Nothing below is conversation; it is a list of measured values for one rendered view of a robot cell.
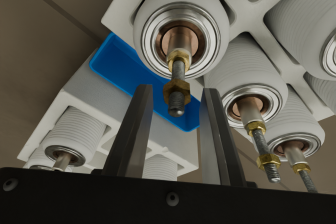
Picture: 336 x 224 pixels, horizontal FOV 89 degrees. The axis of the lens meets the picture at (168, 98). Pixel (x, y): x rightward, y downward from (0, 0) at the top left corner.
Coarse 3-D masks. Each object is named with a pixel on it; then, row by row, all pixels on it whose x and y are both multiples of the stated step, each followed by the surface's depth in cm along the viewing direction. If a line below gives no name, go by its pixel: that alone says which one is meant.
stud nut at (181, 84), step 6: (174, 78) 11; (168, 84) 11; (174, 84) 10; (180, 84) 10; (186, 84) 11; (162, 90) 11; (168, 90) 11; (174, 90) 10; (180, 90) 10; (186, 90) 10; (168, 96) 11; (186, 96) 11; (186, 102) 11
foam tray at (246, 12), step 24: (120, 0) 21; (144, 0) 30; (240, 0) 20; (264, 0) 20; (120, 24) 23; (240, 24) 22; (264, 24) 22; (264, 48) 23; (288, 72) 26; (312, 96) 28
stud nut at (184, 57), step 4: (176, 52) 13; (180, 52) 14; (168, 56) 14; (172, 56) 13; (176, 56) 13; (180, 56) 13; (184, 56) 13; (188, 56) 14; (168, 60) 14; (172, 60) 13; (176, 60) 13; (180, 60) 13; (184, 60) 13; (188, 60) 13; (168, 64) 14; (184, 64) 14; (188, 64) 14; (168, 68) 14; (188, 68) 14
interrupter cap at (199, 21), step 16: (160, 16) 15; (176, 16) 15; (192, 16) 14; (208, 16) 14; (144, 32) 16; (160, 32) 16; (176, 32) 16; (192, 32) 16; (208, 32) 15; (144, 48) 17; (160, 48) 17; (192, 48) 17; (208, 48) 16; (160, 64) 18; (192, 64) 18; (208, 64) 17
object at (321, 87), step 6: (306, 72) 28; (306, 78) 29; (312, 78) 27; (318, 78) 25; (312, 84) 27; (318, 84) 25; (324, 84) 24; (330, 84) 23; (318, 90) 26; (324, 90) 24; (330, 90) 23; (324, 96) 25; (330, 96) 23; (324, 102) 26; (330, 102) 24; (330, 108) 24
